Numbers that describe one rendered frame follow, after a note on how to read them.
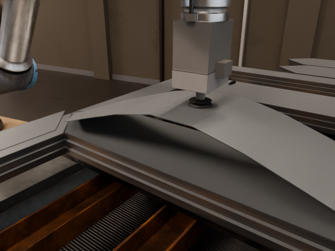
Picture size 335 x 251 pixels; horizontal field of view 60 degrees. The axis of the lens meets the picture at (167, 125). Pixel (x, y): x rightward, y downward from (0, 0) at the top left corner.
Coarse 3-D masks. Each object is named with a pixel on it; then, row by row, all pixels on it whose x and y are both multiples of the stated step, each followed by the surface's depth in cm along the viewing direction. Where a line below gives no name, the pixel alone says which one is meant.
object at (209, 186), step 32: (64, 128) 65; (96, 128) 65; (128, 128) 65; (160, 128) 65; (320, 128) 72; (0, 160) 53; (32, 160) 57; (96, 160) 57; (128, 160) 53; (160, 160) 52; (192, 160) 52; (224, 160) 52; (160, 192) 48; (192, 192) 45; (224, 192) 43; (256, 192) 43; (288, 192) 43; (224, 224) 42; (256, 224) 39; (288, 224) 37; (320, 224) 37
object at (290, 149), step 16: (272, 128) 45; (288, 128) 47; (304, 128) 48; (256, 144) 40; (272, 144) 42; (288, 144) 43; (304, 144) 44; (320, 144) 45; (256, 160) 37; (272, 160) 38; (288, 160) 39; (304, 160) 40; (288, 176) 36; (304, 176) 37
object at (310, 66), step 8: (296, 64) 139; (304, 64) 133; (312, 64) 132; (320, 64) 132; (328, 64) 132; (288, 72) 122; (296, 72) 118; (304, 72) 118; (312, 72) 118; (320, 72) 118; (328, 72) 118
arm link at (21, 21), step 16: (16, 0) 73; (32, 0) 74; (16, 16) 76; (32, 16) 78; (0, 32) 82; (16, 32) 80; (32, 32) 84; (0, 48) 85; (16, 48) 84; (0, 64) 87; (16, 64) 89; (32, 64) 96; (0, 80) 89; (16, 80) 92; (32, 80) 97
